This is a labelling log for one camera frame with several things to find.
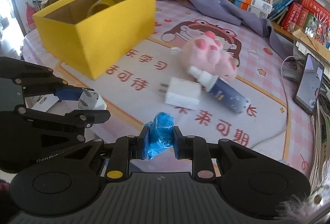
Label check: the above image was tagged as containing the small white plug adapter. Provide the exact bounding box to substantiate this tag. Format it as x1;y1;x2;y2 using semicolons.
77;88;107;110

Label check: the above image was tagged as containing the blue plastic bag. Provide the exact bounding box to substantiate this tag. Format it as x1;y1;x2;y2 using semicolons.
144;112;174;160

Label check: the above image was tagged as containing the large white charger block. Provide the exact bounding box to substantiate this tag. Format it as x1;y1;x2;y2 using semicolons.
158;77;202;110

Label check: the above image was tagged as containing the blue spray bottle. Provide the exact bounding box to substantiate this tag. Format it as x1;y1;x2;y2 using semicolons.
187;66;251;114

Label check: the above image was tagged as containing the pink plush paw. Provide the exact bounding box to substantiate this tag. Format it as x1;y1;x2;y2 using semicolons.
181;31;239;82

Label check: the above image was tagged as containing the yellow tape roll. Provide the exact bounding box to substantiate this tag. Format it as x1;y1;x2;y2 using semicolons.
87;0;116;17

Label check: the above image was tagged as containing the yellow cardboard box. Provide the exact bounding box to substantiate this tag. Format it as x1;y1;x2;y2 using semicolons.
33;0;156;80

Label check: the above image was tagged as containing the pink cartoon table mat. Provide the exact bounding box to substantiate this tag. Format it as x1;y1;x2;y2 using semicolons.
24;1;313;175

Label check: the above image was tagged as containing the black smartphone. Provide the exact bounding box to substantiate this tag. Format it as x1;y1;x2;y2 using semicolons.
294;53;324;115

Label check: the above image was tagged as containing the purple cloth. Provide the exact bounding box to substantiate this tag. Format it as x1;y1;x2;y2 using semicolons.
164;0;289;59

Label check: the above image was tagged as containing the orange white carton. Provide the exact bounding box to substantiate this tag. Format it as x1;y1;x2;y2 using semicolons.
234;0;272;19

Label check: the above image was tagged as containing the red dictionary book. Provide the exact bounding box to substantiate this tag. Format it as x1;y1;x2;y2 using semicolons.
280;2;302;33

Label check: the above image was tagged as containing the white cable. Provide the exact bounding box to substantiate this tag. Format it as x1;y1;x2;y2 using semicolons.
251;55;295;150

